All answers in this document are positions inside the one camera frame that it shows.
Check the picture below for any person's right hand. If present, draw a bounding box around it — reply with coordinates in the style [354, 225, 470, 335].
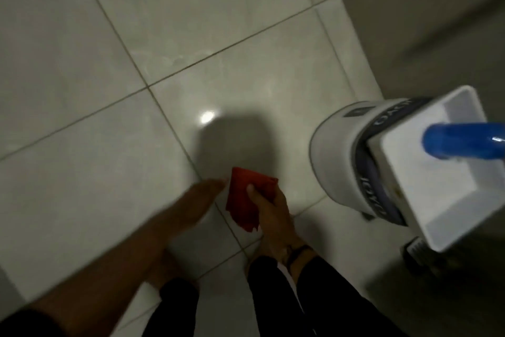
[246, 183, 305, 258]

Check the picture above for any person's left hand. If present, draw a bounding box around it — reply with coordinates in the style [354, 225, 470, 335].
[163, 178, 229, 237]

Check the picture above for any red cloth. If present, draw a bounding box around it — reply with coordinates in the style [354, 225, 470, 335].
[226, 167, 279, 233]

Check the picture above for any person's left forearm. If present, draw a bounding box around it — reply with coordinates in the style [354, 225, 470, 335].
[22, 214, 186, 337]

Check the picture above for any person's right forearm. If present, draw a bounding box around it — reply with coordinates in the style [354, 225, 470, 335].
[291, 249, 408, 337]

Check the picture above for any black wristband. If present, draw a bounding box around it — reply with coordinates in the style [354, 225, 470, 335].
[286, 244, 313, 273]

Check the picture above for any person's right leg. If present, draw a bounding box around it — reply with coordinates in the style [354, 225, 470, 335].
[246, 256, 316, 337]

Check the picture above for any person's leg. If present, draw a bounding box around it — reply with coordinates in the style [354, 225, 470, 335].
[141, 278, 200, 337]
[246, 256, 316, 337]

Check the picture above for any person's left leg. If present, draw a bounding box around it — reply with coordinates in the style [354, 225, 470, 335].
[141, 278, 200, 337]

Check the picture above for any white mop bucket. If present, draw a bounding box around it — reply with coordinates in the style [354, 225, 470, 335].
[309, 85, 505, 253]

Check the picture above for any black bucket wheel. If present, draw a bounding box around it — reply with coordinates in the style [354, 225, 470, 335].
[402, 236, 448, 275]

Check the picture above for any blue mop handle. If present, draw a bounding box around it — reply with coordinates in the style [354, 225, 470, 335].
[422, 122, 505, 161]

